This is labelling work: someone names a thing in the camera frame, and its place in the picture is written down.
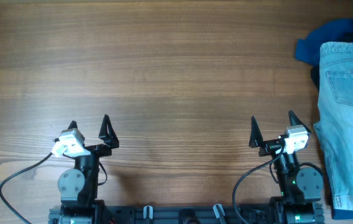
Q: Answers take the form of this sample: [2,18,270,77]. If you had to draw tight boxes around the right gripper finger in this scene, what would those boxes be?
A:
[249,116,264,148]
[288,110,311,134]

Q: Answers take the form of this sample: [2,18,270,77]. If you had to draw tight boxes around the light blue denim shorts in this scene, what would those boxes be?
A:
[314,42,353,211]

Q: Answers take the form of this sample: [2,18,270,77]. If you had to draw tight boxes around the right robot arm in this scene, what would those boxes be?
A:
[241,111,324,224]

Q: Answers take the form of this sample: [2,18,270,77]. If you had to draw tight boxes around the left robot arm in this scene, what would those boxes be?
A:
[48,115,119,224]

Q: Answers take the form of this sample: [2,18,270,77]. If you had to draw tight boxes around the blue cloth garment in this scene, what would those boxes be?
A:
[295,19,353,220]

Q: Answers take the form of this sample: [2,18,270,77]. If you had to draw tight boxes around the black cloth garment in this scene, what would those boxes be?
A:
[311,33,353,91]

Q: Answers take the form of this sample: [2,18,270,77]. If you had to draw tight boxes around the left black camera cable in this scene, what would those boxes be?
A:
[0,151,54,224]

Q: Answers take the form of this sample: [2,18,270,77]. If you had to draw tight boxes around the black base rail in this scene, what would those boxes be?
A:
[48,203,325,224]

